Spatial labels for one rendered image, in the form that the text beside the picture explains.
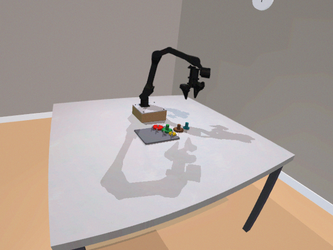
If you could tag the green gear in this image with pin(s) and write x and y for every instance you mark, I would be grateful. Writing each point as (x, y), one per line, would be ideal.
(167, 129)

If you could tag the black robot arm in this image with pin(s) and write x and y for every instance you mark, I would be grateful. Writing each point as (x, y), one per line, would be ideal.
(155, 59)

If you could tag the brown gear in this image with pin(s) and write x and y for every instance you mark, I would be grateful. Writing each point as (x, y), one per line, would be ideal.
(178, 128)

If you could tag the small teal gear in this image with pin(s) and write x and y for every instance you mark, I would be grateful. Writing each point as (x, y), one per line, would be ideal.
(186, 126)

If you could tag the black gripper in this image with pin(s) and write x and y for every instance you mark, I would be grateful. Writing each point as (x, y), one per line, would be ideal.
(186, 87)

